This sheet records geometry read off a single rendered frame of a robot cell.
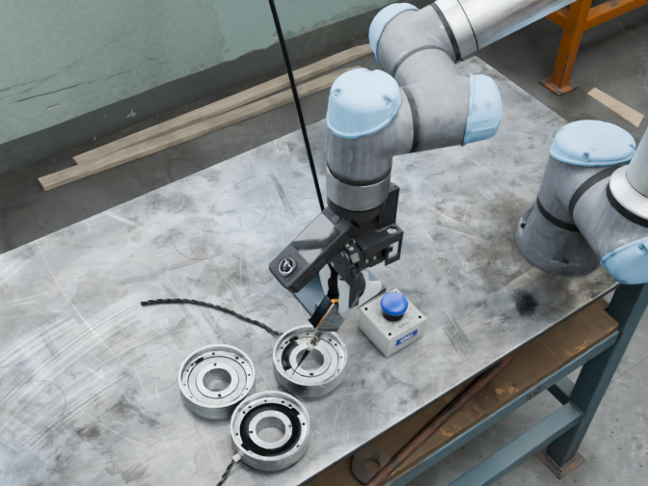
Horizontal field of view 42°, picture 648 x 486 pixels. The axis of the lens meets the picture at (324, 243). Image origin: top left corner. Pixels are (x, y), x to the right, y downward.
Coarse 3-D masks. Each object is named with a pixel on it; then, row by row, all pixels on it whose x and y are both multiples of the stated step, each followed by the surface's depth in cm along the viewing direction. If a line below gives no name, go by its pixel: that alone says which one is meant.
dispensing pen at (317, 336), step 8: (328, 296) 113; (336, 296) 114; (320, 304) 113; (328, 304) 112; (320, 312) 113; (312, 320) 114; (320, 320) 113; (312, 336) 116; (320, 336) 115; (312, 344) 116; (296, 368) 118
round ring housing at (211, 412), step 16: (208, 352) 121; (224, 352) 121; (240, 352) 120; (192, 368) 119; (208, 368) 119; (224, 368) 119; (192, 400) 114; (240, 400) 114; (208, 416) 115; (224, 416) 115
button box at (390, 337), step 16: (368, 304) 126; (368, 320) 124; (384, 320) 124; (400, 320) 124; (416, 320) 124; (368, 336) 127; (384, 336) 122; (400, 336) 123; (416, 336) 126; (384, 352) 124
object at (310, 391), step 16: (288, 336) 123; (304, 336) 123; (336, 336) 122; (304, 352) 123; (320, 352) 122; (320, 368) 120; (288, 384) 117; (304, 384) 116; (320, 384) 116; (336, 384) 119
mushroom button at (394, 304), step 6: (390, 294) 123; (396, 294) 124; (402, 294) 124; (384, 300) 123; (390, 300) 123; (396, 300) 123; (402, 300) 123; (384, 306) 122; (390, 306) 122; (396, 306) 122; (402, 306) 122; (390, 312) 122; (396, 312) 122; (402, 312) 122
